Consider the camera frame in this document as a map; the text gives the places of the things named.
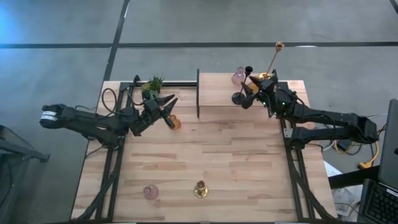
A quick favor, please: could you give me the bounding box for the yellow power cable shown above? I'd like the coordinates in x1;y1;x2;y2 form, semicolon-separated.
334;139;381;170

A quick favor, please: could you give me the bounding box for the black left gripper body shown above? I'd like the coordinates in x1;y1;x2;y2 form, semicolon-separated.
129;99;165;137

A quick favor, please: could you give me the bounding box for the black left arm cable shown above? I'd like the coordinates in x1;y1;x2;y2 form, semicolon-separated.
101;88;118;114

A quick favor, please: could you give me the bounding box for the pink ribbed glass candle holder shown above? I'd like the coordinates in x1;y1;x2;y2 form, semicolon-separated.
143;184;160;200
231;66;246;86

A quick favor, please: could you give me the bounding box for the black laptop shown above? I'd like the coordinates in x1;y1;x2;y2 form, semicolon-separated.
357;98;398;224

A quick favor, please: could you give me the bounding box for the wooden shelf with black legs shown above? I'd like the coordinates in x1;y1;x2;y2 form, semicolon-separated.
196;68;282;119

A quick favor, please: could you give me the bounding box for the black aluminium rig frame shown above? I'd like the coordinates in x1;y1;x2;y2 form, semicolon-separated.
73;74;338;223

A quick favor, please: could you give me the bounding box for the green potted succulent plant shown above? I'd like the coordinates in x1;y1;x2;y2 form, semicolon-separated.
141;75;165;100

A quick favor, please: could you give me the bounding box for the tall gold candlestick holder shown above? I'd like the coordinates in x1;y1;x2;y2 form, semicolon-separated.
258;41;285;81
193;180;209;198

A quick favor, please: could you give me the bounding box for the tall black candlestick holder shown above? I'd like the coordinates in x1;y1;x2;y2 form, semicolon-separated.
231;65;254;106

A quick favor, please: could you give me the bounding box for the black power adapter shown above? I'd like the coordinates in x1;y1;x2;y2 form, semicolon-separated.
338;139;353;151

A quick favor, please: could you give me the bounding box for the white plastic bag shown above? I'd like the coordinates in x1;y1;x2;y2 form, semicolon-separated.
323;160;361;218

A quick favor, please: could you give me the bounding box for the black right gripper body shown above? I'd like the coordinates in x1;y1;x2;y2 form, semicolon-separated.
262;73;296;114

